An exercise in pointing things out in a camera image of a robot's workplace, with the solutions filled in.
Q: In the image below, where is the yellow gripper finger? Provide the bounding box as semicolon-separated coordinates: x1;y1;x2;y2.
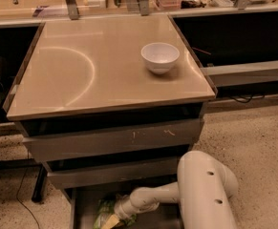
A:
101;214;120;229

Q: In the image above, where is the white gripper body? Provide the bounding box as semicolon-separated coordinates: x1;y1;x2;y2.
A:
114;196;139;219

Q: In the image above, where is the green rice chip bag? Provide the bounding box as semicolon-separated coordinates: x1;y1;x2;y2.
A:
93;199;137;229

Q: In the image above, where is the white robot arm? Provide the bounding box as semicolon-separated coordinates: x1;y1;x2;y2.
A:
101;151;239;229

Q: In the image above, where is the bottom open grey drawer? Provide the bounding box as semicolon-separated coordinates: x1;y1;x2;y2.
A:
70;175;184;229

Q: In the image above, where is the middle grey drawer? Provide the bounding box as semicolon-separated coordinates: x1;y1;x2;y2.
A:
48;156;181;189

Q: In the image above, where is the top grey drawer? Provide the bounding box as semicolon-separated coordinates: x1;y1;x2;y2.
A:
23;118;203;162

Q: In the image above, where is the grey drawer cabinet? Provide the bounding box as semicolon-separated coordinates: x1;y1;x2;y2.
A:
2;14;219;229

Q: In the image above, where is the black table leg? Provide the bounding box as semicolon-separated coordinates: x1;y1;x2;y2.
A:
32;167;47;203

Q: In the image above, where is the white bowl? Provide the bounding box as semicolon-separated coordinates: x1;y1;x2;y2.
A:
140;42;180;74

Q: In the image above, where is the black floor cable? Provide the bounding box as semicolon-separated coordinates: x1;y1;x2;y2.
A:
15;150;41;229

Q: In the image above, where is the black cable under rail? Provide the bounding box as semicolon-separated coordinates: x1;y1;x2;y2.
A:
228;94;266;104

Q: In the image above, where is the grey metal rail right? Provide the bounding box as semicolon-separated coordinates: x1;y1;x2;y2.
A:
201;60;278;87

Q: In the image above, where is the grey metal post left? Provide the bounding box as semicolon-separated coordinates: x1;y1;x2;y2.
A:
65;0;79;20

